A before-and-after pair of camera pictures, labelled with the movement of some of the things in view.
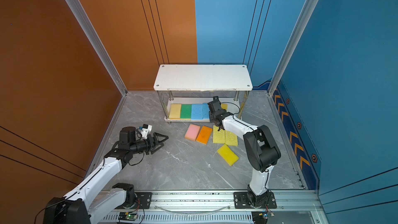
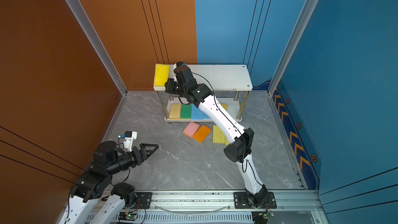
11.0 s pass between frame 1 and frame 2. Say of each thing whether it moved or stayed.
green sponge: stayed
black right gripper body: moved
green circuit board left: stayed
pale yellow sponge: stayed
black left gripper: moved
